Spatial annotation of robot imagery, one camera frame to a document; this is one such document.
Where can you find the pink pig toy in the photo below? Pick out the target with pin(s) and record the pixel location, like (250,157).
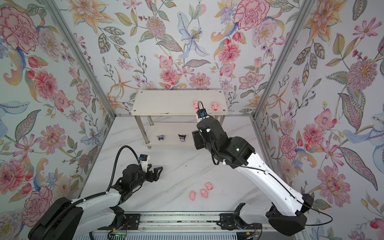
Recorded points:
(195,104)
(209,186)
(215,106)
(192,195)
(204,193)

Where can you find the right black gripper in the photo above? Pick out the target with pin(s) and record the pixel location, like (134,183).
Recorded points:
(196,139)

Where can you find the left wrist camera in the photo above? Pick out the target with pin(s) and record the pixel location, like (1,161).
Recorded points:
(144,162)

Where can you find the white two-tier shelf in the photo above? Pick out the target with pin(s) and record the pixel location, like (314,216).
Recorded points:
(180,103)

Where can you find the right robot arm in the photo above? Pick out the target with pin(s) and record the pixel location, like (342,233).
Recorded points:
(287,212)

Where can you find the purple black kuromi toy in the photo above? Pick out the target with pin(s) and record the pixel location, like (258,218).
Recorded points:
(182,138)

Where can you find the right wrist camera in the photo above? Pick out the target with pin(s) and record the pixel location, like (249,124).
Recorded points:
(201,114)

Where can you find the small purple kuromi toy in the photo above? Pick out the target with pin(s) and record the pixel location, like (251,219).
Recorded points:
(161,137)

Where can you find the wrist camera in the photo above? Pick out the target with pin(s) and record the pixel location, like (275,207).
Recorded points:
(144,162)
(201,114)

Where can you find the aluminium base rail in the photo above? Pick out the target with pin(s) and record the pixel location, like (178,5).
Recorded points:
(192,222)

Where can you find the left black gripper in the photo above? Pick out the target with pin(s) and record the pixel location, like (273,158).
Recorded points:
(156,176)

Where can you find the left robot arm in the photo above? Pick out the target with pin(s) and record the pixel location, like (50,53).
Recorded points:
(68,219)

